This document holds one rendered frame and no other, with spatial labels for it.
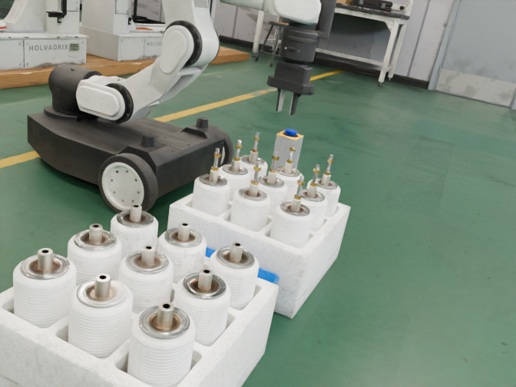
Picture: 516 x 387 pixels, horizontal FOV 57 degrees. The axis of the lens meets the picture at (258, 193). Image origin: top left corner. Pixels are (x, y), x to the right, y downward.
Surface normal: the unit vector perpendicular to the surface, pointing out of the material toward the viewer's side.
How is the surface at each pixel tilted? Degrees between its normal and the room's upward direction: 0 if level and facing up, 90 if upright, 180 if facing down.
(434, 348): 0
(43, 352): 90
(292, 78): 90
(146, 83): 90
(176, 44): 90
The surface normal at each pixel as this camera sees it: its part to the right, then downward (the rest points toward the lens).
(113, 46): -0.40, 0.29
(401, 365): 0.17, -0.91
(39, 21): 0.90, 0.30
